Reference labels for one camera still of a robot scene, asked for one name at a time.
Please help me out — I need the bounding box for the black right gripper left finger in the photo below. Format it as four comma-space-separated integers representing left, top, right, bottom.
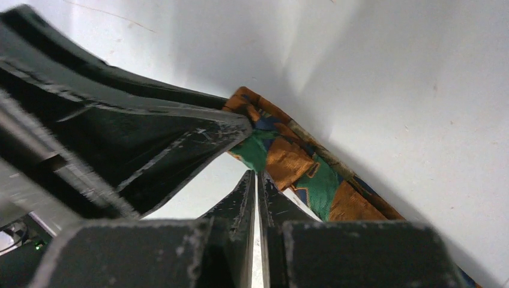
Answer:
29, 170, 256, 287

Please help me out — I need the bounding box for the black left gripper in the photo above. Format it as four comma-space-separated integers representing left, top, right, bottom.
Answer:
1, 51, 251, 287

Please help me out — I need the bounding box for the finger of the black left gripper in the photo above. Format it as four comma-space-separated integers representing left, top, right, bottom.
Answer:
1, 4, 226, 109

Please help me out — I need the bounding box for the dark floral patterned tie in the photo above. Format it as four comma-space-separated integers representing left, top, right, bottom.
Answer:
222, 86, 482, 288

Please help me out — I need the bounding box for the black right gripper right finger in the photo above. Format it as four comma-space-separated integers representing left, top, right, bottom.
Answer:
258, 172, 466, 287

